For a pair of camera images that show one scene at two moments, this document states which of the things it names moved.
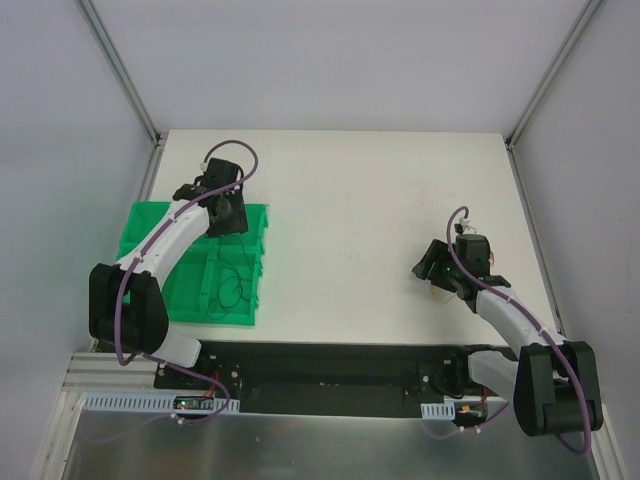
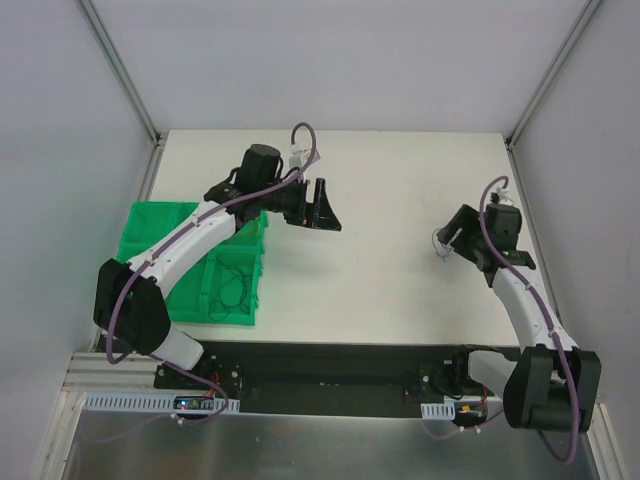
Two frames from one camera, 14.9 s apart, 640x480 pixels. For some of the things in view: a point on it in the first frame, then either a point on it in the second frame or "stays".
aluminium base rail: [102, 372] stays
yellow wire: [435, 296] -> [258, 226]
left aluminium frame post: [106, 46] stays
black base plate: [324, 379] stays
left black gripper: [232, 220] -> [304, 205]
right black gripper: [428, 265] -> [463, 238]
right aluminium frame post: [586, 15] stays
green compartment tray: [217, 280] stays
